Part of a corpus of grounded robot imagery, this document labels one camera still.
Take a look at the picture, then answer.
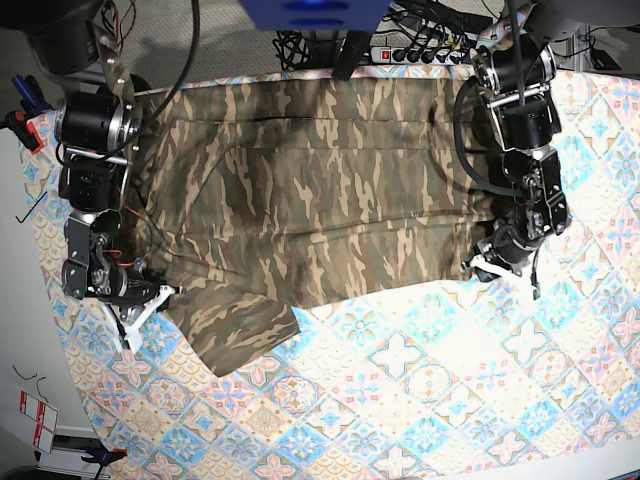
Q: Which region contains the blue clamp upper left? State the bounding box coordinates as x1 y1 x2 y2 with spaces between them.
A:
12 75 53 116

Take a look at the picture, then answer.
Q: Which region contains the red white label tag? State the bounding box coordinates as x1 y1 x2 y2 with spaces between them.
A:
19 391 58 454

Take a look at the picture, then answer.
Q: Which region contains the black hex key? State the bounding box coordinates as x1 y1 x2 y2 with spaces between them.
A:
15 190 48 224

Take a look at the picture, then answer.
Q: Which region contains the camouflage T-shirt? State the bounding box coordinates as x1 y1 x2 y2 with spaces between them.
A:
125 78 506 376

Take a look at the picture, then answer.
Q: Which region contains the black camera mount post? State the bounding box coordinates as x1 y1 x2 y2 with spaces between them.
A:
332 30 371 81

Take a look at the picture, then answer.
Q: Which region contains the blue clamp lower left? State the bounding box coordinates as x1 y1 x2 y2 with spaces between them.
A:
81 448 127 467

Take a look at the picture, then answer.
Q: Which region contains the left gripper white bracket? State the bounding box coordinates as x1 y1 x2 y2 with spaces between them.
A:
467 219 543 301

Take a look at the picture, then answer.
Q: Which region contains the red black clamp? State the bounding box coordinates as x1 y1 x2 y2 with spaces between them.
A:
1 110 43 154

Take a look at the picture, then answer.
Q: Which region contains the blue clamp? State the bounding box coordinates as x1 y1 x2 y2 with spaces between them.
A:
81 448 127 467
12 75 53 116

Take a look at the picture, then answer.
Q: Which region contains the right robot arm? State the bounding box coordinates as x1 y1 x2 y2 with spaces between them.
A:
1 1 176 352

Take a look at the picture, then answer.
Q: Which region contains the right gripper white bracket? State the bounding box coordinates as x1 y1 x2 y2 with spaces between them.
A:
99 284 181 352

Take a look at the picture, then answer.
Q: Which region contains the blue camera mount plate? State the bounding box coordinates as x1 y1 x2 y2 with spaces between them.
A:
240 0 391 32

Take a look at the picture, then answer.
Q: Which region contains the patterned tile tablecloth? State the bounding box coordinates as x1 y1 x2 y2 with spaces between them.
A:
21 67 639 479

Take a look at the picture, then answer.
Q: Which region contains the white power strip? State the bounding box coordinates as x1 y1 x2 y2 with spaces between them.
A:
370 46 470 66

